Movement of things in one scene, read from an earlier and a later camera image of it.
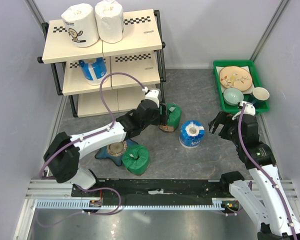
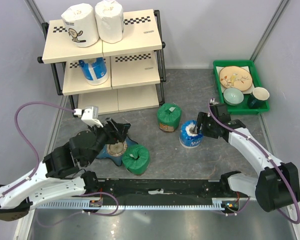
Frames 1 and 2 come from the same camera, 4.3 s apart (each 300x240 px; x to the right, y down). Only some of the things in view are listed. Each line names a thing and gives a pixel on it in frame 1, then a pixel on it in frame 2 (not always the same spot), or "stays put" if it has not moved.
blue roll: (94, 69) stays put
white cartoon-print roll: (80, 23) stays put
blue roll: (191, 133) stays put
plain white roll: (110, 20) stays put
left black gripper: (163, 117) -> (121, 129)
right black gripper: (221, 117) -> (202, 118)
